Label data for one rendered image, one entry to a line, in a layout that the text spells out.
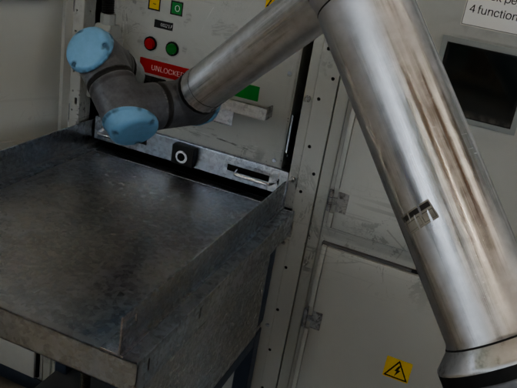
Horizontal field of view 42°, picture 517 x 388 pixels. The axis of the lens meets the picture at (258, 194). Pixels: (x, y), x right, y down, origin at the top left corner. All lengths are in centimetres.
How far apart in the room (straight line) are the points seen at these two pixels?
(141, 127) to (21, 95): 61
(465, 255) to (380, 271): 84
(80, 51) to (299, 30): 43
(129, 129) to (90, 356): 40
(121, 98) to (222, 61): 20
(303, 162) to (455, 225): 85
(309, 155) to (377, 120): 79
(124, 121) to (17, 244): 31
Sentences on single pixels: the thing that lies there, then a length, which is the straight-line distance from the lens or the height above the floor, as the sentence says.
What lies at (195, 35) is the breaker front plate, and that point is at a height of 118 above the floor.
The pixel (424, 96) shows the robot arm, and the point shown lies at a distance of 74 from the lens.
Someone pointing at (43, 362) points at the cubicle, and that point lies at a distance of 222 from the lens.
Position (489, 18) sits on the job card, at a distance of 138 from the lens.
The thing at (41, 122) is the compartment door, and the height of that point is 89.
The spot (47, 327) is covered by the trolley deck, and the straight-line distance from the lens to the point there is 110.
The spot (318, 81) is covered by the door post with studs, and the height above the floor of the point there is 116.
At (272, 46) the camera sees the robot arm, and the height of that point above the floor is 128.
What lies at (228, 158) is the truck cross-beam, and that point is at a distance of 164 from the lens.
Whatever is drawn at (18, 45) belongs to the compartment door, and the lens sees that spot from 175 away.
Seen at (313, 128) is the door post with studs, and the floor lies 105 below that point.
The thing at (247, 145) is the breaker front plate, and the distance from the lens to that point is 162.
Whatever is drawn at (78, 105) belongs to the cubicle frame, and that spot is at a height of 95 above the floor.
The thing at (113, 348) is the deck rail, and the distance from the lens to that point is 105.
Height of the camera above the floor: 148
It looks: 23 degrees down
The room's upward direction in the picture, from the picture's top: 10 degrees clockwise
